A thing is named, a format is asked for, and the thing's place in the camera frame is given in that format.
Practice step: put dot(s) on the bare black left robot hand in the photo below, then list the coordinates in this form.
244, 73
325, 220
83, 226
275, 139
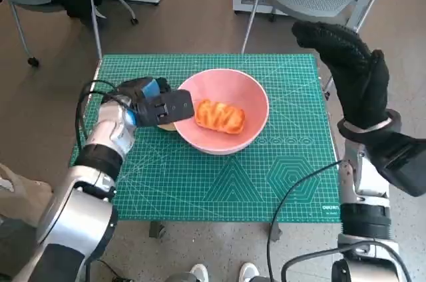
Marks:
149, 85

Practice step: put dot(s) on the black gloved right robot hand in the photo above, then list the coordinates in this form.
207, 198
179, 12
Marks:
359, 82

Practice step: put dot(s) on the round bread bun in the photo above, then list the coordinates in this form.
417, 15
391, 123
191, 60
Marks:
166, 127

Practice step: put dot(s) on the long striped bread loaf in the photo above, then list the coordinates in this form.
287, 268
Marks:
219, 117

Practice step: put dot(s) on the pink bowl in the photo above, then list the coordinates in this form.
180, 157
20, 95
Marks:
233, 85

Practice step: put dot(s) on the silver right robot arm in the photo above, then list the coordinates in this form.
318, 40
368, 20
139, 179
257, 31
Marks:
362, 182

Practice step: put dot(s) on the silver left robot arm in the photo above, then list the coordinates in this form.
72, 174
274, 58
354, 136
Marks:
76, 215

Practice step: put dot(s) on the green cutting mat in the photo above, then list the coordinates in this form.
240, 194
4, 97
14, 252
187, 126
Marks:
199, 182

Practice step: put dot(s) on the person in beige trousers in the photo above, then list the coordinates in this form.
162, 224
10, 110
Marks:
20, 195

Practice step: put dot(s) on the person with white shoes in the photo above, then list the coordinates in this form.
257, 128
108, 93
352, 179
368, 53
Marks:
199, 273

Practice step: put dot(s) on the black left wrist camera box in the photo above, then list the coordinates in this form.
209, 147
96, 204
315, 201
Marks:
166, 109

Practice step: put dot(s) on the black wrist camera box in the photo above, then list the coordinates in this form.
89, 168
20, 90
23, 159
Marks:
166, 109
406, 162

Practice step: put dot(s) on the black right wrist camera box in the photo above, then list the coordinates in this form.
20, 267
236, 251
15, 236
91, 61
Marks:
406, 162

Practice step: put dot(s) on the grey table leg bracket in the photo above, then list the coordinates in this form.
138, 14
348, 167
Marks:
157, 230
275, 232

